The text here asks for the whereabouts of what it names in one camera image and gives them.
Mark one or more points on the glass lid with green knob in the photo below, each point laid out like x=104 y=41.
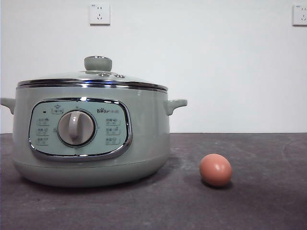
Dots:
x=98 y=63

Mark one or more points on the brown egg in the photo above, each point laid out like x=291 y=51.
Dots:
x=216 y=170

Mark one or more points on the green electric cooking pot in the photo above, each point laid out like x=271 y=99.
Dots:
x=148 y=134

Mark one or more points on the white wall socket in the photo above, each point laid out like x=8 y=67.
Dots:
x=100 y=14
x=300 y=14

